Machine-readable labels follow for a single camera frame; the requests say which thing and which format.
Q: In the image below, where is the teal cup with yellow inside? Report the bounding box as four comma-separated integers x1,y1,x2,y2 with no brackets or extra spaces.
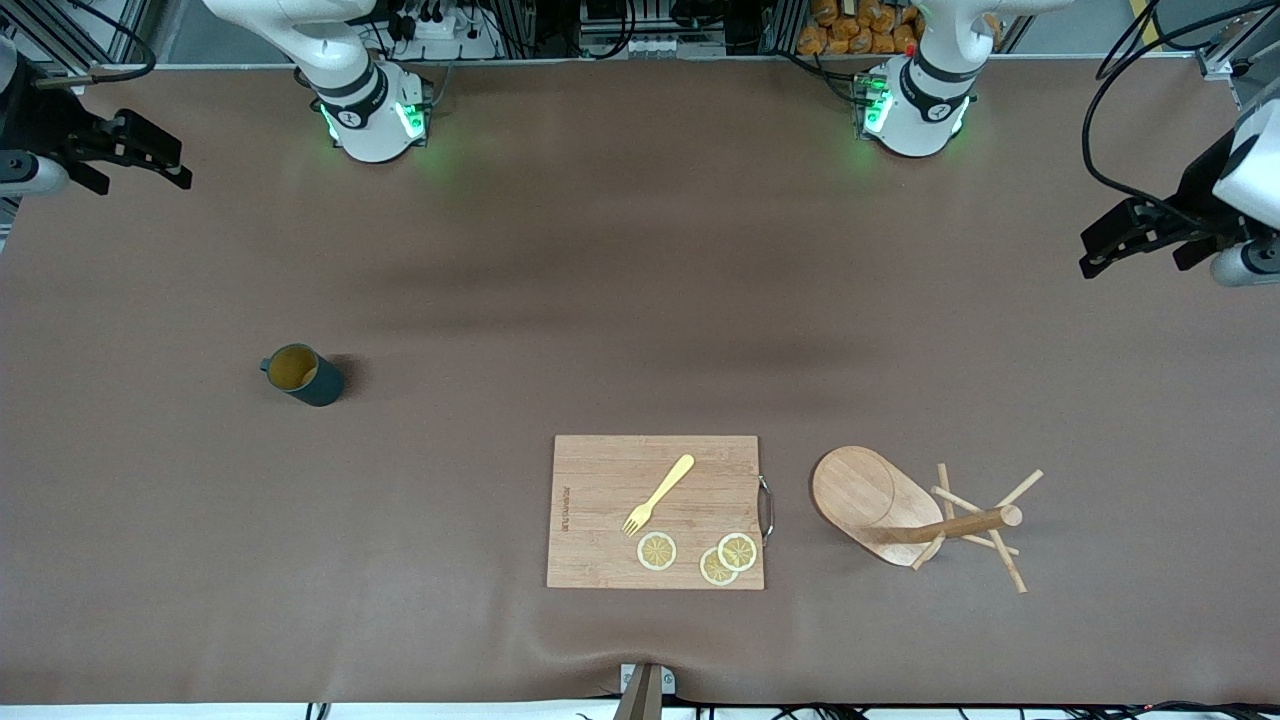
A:
260,343,346,408

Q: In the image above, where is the wooden cup rack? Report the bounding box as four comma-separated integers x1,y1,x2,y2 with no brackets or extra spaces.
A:
810,445,1045,595

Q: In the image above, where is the black equipment rack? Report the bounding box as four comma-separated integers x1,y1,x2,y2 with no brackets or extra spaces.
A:
505,0,801,59

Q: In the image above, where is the white power strip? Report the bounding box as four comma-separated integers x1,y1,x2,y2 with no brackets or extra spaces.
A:
385,0,501,61

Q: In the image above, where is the bag of orange snacks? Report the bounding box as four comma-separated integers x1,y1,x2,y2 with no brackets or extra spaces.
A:
797,0,926,56

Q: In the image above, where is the yellow plastic fork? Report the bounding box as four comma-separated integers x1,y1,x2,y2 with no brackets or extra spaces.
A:
622,454,696,538

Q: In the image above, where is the wooden cutting board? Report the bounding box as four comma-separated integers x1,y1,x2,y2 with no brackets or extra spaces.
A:
546,434,776,591

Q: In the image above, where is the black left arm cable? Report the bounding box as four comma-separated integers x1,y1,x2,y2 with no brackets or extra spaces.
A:
1083,0,1280,236

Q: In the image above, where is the aluminium frame profile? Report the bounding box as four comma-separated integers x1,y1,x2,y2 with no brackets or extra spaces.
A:
1195,25,1280,111

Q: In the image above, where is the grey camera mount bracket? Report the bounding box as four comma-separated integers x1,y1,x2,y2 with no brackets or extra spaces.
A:
612,662,677,720

